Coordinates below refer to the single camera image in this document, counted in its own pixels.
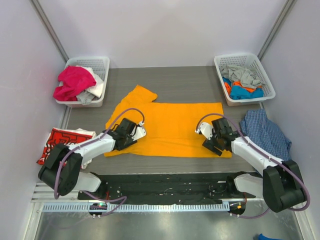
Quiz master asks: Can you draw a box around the orange yellow t shirt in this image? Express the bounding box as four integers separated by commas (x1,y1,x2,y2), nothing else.
104,85,224,158

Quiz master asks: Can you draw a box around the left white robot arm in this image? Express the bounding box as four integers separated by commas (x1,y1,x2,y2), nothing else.
38,118,146,200

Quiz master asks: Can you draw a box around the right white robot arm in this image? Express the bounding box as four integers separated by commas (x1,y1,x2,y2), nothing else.
195,114,311,213

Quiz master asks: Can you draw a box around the blue checkered shirt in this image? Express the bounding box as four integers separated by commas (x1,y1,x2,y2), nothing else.
239,109,292,161

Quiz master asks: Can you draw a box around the blue t shirt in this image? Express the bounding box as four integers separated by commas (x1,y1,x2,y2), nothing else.
222,77,264,100

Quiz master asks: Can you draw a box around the orange garment in basket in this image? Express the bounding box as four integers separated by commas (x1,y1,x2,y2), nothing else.
224,81,262,93

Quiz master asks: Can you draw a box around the white grey garment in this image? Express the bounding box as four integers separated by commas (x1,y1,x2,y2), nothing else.
76,65,104,105

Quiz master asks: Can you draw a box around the red white printed t shirt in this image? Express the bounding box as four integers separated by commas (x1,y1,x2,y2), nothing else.
36,128,97,165

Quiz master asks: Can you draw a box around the grey t shirt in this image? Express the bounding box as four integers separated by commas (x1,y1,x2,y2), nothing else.
219,65,263,89

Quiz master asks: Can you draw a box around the pink t shirt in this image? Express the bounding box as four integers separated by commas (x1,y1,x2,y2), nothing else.
53,65,96,102

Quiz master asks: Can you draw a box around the left white plastic basket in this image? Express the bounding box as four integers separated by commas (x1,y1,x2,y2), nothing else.
55,56,110,108

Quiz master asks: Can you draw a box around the white plastic basket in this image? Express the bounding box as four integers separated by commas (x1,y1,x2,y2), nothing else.
213,52,276,107
55,56,110,108

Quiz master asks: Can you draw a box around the right white plastic basket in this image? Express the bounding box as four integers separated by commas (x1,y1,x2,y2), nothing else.
213,52,276,107

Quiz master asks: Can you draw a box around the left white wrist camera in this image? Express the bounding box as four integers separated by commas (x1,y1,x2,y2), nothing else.
131,121,147,141

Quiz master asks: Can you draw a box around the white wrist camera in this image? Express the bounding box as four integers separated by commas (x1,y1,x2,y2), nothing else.
131,121,147,141
195,122,214,140

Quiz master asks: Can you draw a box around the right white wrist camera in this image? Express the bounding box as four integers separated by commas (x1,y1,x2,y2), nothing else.
195,122,214,140

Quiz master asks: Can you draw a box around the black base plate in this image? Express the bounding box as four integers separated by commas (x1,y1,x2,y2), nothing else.
92,172,254,205

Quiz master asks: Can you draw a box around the white slotted cable duct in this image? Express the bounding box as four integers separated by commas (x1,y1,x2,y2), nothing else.
42,202,230,213

